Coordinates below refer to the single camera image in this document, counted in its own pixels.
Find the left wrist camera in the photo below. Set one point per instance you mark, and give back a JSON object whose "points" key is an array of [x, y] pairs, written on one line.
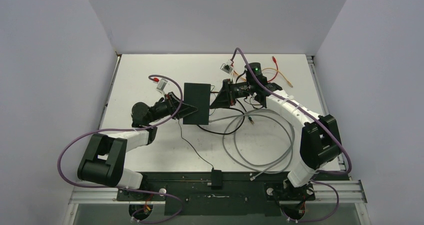
{"points": [[161, 84]]}

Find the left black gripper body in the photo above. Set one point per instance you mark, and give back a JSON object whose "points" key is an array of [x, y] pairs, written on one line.
{"points": [[159, 110]]}

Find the aluminium left side rail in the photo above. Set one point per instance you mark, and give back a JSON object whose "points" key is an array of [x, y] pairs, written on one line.
{"points": [[102, 78]]}

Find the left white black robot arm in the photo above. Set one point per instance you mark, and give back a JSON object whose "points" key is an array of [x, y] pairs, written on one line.
{"points": [[104, 158]]}

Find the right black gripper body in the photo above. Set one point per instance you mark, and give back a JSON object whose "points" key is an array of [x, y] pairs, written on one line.
{"points": [[242, 89]]}

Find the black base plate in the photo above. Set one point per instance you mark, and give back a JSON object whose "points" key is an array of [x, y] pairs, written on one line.
{"points": [[238, 196]]}

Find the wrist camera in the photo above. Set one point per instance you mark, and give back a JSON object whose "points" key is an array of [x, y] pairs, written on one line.
{"points": [[161, 84], [227, 68]]}

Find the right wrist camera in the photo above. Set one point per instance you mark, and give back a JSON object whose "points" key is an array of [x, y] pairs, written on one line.
{"points": [[227, 68]]}

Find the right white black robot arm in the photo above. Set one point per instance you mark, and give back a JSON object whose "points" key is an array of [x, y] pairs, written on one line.
{"points": [[319, 135]]}

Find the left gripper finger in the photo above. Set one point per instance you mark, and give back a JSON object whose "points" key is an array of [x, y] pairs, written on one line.
{"points": [[174, 102], [185, 110]]}

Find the dark grey network switch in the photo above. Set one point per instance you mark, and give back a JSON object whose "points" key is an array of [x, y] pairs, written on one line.
{"points": [[197, 95]]}

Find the aluminium right side rail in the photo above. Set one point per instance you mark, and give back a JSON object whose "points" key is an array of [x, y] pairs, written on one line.
{"points": [[331, 74]]}

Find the black power adapter box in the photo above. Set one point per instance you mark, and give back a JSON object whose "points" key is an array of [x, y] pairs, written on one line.
{"points": [[216, 179]]}

